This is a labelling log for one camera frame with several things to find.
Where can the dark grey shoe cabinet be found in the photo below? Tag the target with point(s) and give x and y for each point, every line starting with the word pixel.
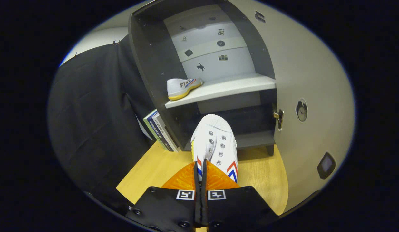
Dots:
pixel 154 64

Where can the grey book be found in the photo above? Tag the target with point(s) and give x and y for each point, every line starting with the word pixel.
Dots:
pixel 165 135

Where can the black backdrop cloth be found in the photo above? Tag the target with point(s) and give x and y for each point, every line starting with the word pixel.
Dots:
pixel 90 112

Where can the metal door hinge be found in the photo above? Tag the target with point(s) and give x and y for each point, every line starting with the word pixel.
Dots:
pixel 279 117

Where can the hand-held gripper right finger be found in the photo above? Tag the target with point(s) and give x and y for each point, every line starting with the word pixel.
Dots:
pixel 241 209

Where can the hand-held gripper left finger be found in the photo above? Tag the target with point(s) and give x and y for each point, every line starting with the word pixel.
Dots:
pixel 164 209

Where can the white cabinet shelf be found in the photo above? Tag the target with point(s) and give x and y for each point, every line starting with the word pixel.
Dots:
pixel 225 87

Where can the white canvas shoe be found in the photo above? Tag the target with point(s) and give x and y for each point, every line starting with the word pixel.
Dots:
pixel 178 87
pixel 215 132

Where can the blue book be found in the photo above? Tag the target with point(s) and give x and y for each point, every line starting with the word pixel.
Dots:
pixel 156 130

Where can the beige shoe cabinet door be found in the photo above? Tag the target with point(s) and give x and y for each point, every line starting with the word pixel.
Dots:
pixel 315 80

